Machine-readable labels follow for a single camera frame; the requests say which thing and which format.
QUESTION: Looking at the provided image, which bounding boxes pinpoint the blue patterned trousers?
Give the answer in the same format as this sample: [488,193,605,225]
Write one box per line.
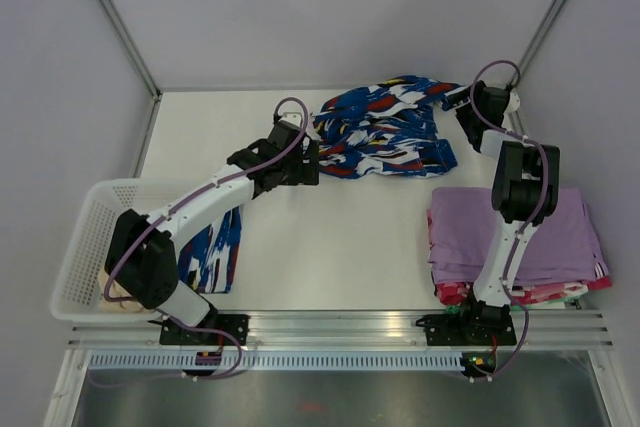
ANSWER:
[178,75,458,293]

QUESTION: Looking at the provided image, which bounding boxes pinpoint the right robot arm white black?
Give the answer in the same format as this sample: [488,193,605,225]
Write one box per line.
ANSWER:
[429,81,560,343]

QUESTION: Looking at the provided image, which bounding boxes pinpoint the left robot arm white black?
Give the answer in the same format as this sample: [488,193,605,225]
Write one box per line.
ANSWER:
[103,136,319,344]

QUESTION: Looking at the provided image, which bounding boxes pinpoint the pink patterned folded trousers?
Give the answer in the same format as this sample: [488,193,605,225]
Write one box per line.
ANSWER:
[427,203,612,306]

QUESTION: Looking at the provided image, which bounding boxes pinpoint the green folded garment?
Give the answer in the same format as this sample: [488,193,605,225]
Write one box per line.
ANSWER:
[445,303,465,315]

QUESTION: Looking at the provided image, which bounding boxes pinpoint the cream crumpled garment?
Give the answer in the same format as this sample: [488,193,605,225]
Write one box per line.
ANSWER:
[98,270,151,315]

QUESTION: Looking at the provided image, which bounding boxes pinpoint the white perforated plastic basket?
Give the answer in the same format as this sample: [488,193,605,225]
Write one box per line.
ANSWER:
[50,178,194,324]

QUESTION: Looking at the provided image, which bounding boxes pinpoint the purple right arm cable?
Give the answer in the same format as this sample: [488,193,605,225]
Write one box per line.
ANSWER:
[439,60,557,383]

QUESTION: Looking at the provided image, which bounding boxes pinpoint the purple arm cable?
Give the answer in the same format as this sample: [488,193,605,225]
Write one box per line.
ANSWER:
[439,60,557,383]
[89,96,310,388]

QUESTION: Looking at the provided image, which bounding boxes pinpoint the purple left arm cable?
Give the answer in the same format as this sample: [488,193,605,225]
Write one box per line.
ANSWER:
[89,96,310,388]

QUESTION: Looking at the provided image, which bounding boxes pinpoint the left aluminium frame post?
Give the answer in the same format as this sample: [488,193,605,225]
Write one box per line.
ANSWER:
[64,0,162,99]

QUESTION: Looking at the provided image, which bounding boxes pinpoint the aluminium frame post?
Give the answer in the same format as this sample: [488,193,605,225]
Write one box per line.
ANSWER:
[64,0,162,99]
[512,0,570,86]

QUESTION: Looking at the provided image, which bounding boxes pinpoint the aluminium mounting rail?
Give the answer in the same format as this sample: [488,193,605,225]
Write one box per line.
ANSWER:
[67,309,613,351]

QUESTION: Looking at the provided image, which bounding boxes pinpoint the right aluminium frame post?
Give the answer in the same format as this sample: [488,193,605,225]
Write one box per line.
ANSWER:
[512,0,570,86]

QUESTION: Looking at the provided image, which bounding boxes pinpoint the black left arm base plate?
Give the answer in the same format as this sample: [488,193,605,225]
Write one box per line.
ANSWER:
[159,313,251,347]

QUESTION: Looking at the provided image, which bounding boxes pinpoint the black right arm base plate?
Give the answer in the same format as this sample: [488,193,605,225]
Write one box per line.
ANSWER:
[415,313,517,347]

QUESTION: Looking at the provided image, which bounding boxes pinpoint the white slotted cable duct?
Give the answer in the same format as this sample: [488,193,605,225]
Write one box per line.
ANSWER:
[89,350,495,372]

